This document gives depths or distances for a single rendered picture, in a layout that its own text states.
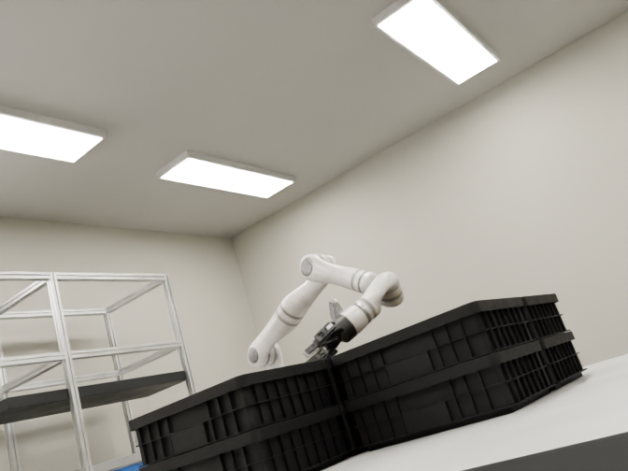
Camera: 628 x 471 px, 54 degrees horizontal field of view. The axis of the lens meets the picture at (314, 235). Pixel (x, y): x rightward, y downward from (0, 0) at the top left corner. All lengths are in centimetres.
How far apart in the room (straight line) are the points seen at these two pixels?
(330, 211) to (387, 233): 62
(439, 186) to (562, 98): 112
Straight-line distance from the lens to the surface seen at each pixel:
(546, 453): 72
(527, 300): 161
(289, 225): 583
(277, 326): 211
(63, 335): 362
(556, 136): 487
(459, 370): 133
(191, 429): 140
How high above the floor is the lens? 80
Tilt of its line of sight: 16 degrees up
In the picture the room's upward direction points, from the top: 18 degrees counter-clockwise
